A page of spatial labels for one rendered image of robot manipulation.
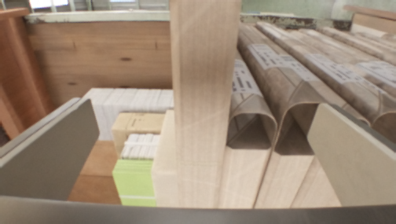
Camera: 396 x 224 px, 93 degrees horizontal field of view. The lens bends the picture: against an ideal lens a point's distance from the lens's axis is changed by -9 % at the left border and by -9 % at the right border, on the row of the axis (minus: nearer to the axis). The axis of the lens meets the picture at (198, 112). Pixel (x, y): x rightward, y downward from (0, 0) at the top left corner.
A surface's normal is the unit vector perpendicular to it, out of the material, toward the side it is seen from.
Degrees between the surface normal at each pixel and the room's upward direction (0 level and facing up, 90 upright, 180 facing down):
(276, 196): 90
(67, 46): 90
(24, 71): 90
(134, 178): 90
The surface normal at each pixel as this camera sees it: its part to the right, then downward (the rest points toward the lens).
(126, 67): -0.01, 0.53
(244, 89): 0.02, -0.84
